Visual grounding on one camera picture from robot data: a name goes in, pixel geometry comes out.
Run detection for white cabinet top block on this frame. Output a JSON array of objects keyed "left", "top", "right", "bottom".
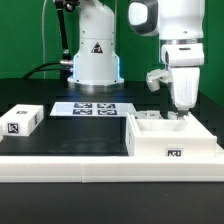
[{"left": 0, "top": 104, "right": 44, "bottom": 137}]

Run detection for black cable bundle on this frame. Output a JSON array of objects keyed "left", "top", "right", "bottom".
[{"left": 22, "top": 60, "right": 74, "bottom": 80}]

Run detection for black camera pole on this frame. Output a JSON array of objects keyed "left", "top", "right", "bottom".
[{"left": 53, "top": 0, "right": 80, "bottom": 60}]

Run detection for white cabinet door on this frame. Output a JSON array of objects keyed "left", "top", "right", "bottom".
[
  {"left": 136, "top": 110, "right": 162, "bottom": 120},
  {"left": 167, "top": 111, "right": 178, "bottom": 120}
]

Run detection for white L-shaped fence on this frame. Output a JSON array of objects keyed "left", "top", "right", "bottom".
[{"left": 0, "top": 147, "right": 224, "bottom": 183}]

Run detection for white cabinet body box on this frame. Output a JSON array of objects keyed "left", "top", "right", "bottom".
[{"left": 125, "top": 114, "right": 217, "bottom": 158}]

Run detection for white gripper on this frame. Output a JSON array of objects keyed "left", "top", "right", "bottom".
[{"left": 161, "top": 43, "right": 204, "bottom": 119}]

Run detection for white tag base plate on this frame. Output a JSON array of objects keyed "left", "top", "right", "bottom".
[{"left": 50, "top": 102, "right": 136, "bottom": 117}]

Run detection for grey thin cable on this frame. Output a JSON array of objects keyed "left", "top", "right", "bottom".
[{"left": 41, "top": 0, "right": 48, "bottom": 80}]

